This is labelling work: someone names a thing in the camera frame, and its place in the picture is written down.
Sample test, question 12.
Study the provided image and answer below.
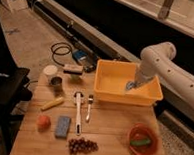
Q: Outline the metal cup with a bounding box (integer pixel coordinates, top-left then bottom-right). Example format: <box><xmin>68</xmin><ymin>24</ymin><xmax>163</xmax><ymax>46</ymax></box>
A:
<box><xmin>51</xmin><ymin>76</ymin><xmax>63</xmax><ymax>92</ymax></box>

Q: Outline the red bowl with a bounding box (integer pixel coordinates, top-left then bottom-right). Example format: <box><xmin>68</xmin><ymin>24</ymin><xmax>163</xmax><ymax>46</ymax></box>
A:
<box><xmin>127</xmin><ymin>123</ymin><xmax>158</xmax><ymax>155</ymax></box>

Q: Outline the blue grey towel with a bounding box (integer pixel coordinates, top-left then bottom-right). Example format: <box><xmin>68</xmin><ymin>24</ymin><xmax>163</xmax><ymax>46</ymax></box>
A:
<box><xmin>125</xmin><ymin>81</ymin><xmax>137</xmax><ymax>91</ymax></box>

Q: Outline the yellow plastic tray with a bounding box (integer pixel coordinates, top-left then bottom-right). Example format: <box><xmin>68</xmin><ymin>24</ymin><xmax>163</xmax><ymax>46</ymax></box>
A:
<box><xmin>94</xmin><ymin>59</ymin><xmax>163</xmax><ymax>107</ymax></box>

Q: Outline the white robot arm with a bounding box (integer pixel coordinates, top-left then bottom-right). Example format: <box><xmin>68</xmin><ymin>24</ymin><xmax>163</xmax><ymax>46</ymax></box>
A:
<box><xmin>134</xmin><ymin>42</ymin><xmax>194</xmax><ymax>109</ymax></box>

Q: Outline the wooden scrub brush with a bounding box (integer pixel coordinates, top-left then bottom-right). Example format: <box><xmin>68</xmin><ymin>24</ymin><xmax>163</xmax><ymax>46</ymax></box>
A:
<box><xmin>63</xmin><ymin>64</ymin><xmax>83</xmax><ymax>75</ymax></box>

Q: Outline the black chair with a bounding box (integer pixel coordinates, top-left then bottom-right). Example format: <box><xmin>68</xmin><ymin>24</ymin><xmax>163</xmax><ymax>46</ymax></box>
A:
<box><xmin>0</xmin><ymin>68</ymin><xmax>32</xmax><ymax>154</ymax></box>

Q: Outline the orange fruit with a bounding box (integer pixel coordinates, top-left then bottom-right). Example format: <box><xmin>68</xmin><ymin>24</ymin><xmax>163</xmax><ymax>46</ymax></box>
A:
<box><xmin>37</xmin><ymin>115</ymin><xmax>51</xmax><ymax>130</ymax></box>

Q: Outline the black coiled cable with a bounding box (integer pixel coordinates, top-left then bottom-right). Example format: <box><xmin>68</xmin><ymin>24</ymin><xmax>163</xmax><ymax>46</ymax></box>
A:
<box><xmin>49</xmin><ymin>41</ymin><xmax>75</xmax><ymax>67</ymax></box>

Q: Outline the bunch of dark grapes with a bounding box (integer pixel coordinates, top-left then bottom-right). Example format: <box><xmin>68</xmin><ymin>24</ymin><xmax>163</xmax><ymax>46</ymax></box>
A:
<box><xmin>68</xmin><ymin>138</ymin><xmax>99</xmax><ymax>155</ymax></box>

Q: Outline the blue sponge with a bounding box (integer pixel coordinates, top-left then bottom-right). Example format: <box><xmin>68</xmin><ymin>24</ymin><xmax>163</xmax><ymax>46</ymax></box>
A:
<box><xmin>54</xmin><ymin>116</ymin><xmax>71</xmax><ymax>139</ymax></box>

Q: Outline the green cucumber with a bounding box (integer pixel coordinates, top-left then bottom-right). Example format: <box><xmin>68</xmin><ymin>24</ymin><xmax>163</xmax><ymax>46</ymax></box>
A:
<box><xmin>130</xmin><ymin>139</ymin><xmax>151</xmax><ymax>147</ymax></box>

